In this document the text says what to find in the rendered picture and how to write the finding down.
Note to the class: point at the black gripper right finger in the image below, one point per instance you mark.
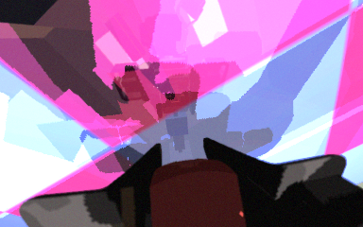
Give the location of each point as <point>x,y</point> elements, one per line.
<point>262,184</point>

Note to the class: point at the yellow octagonal bar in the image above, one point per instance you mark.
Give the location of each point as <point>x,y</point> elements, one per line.
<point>25,12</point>

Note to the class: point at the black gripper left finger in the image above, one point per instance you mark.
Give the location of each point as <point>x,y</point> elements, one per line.
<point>125,202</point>

